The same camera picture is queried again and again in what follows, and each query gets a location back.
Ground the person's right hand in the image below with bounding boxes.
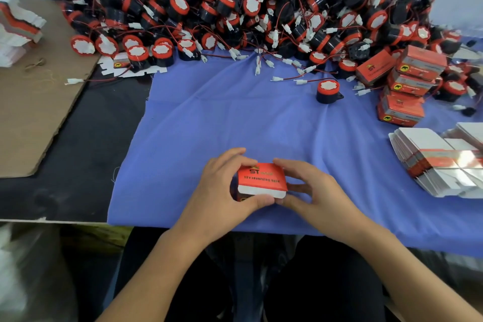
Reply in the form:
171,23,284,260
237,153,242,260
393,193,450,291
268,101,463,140
272,157,374,247

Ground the person's left hand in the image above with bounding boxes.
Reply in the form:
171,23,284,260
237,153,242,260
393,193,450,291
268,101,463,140
172,147,276,251

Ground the orange white paper box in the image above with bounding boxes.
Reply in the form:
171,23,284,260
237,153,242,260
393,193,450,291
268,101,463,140
355,48,397,87
396,45,448,81
376,90,427,127
236,163,288,200
387,70,436,98

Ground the single red black buzzer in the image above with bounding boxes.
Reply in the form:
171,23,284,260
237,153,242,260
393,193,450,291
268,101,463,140
315,78,344,105

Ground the stack of paper boxes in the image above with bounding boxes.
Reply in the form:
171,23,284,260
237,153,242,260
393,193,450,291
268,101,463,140
0,0,46,68
388,122,483,200

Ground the pile of black red buzzers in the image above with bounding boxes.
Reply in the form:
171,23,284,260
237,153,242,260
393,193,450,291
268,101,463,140
62,0,483,100

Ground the person's right forearm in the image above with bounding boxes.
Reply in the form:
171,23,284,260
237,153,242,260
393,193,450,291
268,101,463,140
349,220,483,322

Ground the person's left forearm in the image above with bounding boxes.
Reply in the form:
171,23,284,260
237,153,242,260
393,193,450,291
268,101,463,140
98,227,211,322

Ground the blue cloth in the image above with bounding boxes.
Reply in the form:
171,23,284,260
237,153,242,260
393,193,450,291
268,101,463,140
107,35,483,259

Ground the brown cardboard sheet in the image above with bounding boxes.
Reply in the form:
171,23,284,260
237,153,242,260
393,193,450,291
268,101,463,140
0,0,101,179

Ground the rubber band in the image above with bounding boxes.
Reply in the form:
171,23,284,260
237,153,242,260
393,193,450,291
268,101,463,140
23,57,46,72

